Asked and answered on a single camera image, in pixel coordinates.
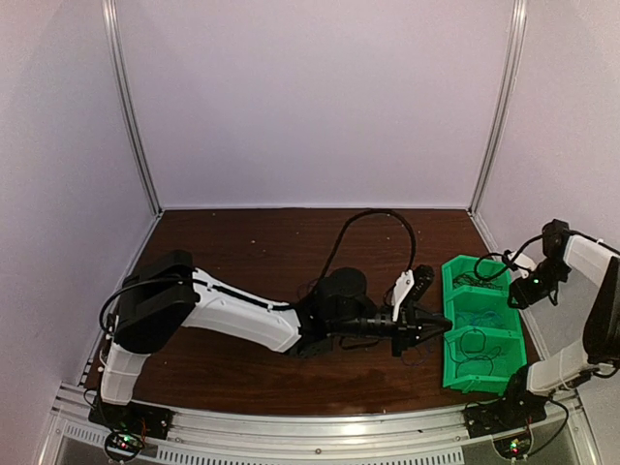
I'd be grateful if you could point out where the right aluminium corner post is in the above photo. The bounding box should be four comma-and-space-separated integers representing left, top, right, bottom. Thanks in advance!
467, 0, 529, 217

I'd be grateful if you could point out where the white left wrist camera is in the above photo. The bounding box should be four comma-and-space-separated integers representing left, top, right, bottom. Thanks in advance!
391, 269, 415, 323

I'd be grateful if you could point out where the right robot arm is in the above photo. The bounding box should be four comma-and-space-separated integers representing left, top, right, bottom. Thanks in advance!
496, 219, 619, 428

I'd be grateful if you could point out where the black camera cable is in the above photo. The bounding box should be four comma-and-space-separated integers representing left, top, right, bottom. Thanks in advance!
473, 234, 543, 282
193, 208, 419, 311

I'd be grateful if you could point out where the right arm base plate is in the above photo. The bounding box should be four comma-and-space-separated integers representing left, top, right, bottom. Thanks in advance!
463, 393, 547, 462

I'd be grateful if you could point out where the left aluminium corner post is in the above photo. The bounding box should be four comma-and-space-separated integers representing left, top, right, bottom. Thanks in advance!
100, 0, 164, 217

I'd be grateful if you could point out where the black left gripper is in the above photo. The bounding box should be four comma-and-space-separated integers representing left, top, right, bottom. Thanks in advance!
331, 305, 454, 358

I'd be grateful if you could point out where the black left camera cable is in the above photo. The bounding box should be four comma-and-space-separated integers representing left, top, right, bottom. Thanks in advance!
193, 208, 419, 311

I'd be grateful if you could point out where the aluminium corner post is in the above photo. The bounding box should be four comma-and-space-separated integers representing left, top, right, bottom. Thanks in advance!
100, 0, 164, 217
467, 0, 529, 217

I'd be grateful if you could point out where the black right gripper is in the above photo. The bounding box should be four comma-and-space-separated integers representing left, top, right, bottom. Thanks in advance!
509, 259, 573, 309

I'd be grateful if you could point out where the green three-compartment bin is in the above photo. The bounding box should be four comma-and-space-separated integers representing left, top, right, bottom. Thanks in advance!
442, 255, 527, 394

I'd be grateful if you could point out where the black right camera cable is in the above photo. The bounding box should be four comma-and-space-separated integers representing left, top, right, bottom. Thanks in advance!
473, 234, 543, 282

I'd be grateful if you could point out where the brown cable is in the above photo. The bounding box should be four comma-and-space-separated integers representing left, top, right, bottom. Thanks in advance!
454, 270, 500, 291

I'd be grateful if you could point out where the front aluminium rail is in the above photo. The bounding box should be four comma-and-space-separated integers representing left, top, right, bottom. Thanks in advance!
34, 384, 602, 464

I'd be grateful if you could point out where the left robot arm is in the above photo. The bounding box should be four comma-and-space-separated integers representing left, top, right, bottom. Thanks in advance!
99, 250, 453, 430

